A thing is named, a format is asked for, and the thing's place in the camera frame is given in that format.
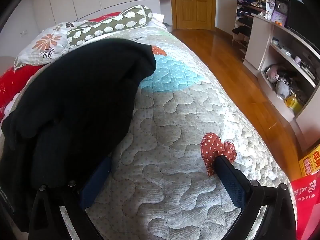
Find clothes shoe rack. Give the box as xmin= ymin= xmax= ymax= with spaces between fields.
xmin=232 ymin=0 xmax=268 ymax=60

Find patchwork heart quilt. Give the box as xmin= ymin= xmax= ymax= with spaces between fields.
xmin=85 ymin=27 xmax=289 ymax=239

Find small desk clock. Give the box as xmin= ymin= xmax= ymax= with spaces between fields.
xmin=271 ymin=0 xmax=289 ymax=27

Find white shelf desk unit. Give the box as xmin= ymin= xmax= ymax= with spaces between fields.
xmin=244 ymin=16 xmax=319 ymax=150

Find black pants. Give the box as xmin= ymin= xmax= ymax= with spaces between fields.
xmin=1 ymin=38 xmax=156 ymax=239

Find red paper bag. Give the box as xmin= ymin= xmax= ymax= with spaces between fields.
xmin=291 ymin=172 xmax=319 ymax=239

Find wooden door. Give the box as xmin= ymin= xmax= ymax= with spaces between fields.
xmin=171 ymin=0 xmax=216 ymax=30

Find black tv monitor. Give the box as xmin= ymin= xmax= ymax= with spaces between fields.
xmin=286 ymin=0 xmax=319 ymax=50

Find red long pillow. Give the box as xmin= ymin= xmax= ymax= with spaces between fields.
xmin=1 ymin=12 xmax=120 ymax=119

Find floral white pillow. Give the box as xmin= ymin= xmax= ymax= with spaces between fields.
xmin=14 ymin=20 xmax=87 ymax=70

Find green sheep bolster pillow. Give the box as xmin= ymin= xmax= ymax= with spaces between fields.
xmin=67 ymin=5 xmax=153 ymax=47

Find yellow bottle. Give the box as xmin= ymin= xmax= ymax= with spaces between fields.
xmin=284 ymin=94 xmax=303 ymax=115

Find yellow cardboard box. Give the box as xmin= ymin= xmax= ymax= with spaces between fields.
xmin=299 ymin=145 xmax=320 ymax=177

